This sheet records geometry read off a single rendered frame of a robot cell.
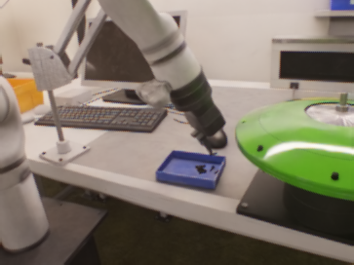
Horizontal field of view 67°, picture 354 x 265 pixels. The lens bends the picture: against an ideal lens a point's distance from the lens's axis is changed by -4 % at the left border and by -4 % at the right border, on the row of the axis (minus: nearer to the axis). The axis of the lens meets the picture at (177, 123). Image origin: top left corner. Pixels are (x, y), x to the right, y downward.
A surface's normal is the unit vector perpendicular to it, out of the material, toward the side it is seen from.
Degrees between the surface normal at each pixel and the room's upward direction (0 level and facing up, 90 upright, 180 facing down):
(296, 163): 25
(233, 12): 90
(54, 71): 90
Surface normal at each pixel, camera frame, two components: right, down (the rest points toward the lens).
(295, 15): -0.44, 0.36
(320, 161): -0.30, -0.72
